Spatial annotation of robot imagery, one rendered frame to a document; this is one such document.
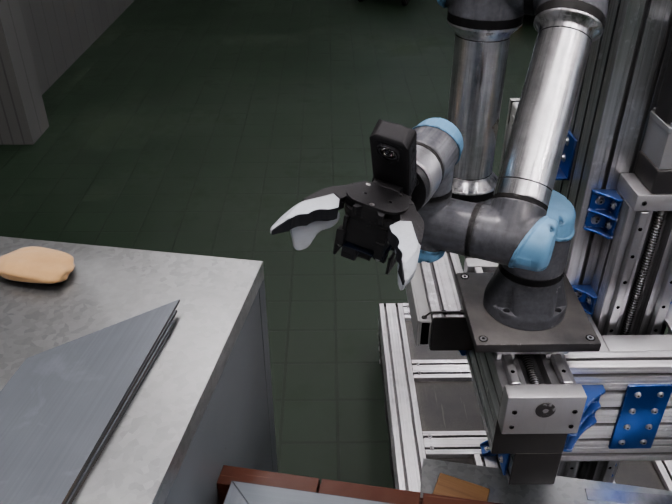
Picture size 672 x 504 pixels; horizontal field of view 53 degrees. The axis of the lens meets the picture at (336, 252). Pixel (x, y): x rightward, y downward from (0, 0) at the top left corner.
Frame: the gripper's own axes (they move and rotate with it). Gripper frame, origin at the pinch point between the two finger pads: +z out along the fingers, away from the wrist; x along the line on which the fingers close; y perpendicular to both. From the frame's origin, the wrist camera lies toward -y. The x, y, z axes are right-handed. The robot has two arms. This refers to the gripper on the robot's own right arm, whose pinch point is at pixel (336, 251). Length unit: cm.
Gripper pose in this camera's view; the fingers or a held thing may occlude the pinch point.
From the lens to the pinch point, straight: 68.1
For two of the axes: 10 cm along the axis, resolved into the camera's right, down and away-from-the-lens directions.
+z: -4.2, 5.0, -7.6
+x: -9.0, -3.4, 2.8
